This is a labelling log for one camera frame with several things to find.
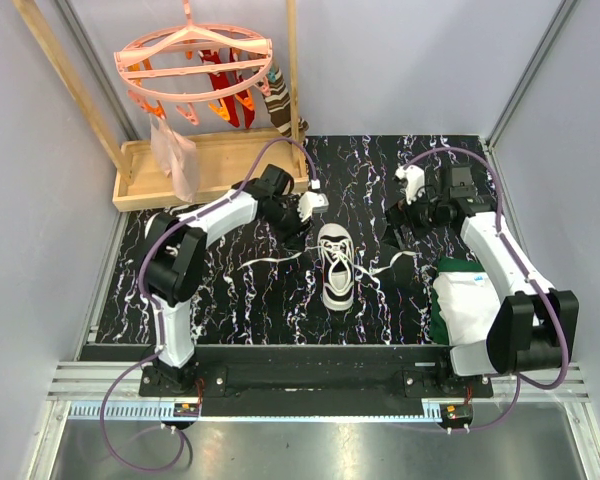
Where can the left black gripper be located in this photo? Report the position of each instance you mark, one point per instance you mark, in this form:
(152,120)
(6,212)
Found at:
(298,231)

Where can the brown striped sock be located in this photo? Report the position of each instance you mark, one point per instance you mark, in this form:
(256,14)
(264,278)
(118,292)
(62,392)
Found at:
(278,101)

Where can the wooden tray rack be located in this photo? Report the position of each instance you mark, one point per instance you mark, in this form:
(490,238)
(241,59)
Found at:
(225,154)

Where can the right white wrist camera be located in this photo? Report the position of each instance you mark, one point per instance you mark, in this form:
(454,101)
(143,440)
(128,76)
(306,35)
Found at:
(412,179)

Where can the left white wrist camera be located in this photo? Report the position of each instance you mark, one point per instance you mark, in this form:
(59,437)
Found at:
(313,201)

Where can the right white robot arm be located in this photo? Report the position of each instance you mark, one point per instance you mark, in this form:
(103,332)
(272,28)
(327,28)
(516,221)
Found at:
(532,334)

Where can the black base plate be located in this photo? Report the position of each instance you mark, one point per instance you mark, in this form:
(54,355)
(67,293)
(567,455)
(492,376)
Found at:
(312,391)

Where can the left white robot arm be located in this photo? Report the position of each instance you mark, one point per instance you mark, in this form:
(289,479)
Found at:
(171,265)

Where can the black marble mat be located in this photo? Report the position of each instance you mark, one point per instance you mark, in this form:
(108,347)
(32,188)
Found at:
(267,304)

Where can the red sock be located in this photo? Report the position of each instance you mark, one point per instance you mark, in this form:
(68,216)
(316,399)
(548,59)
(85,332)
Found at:
(245,97)
(224,107)

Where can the green folded cloth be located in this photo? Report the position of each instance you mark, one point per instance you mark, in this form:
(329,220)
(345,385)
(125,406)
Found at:
(457,291)

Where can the pink round clip hanger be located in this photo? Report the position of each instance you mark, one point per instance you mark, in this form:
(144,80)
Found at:
(164,68)

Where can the translucent plastic bag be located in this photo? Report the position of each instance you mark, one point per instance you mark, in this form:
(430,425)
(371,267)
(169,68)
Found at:
(177,157)

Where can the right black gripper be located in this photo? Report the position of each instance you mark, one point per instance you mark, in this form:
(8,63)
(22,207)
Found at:
(404,214)

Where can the white shoelace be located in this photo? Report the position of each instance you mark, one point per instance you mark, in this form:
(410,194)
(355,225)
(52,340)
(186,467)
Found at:
(270,260)

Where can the white sneaker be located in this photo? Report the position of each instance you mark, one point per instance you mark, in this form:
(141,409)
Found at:
(155,227)
(338,276)

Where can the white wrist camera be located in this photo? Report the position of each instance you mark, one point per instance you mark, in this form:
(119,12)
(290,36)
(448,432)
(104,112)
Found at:
(313,201)
(412,179)

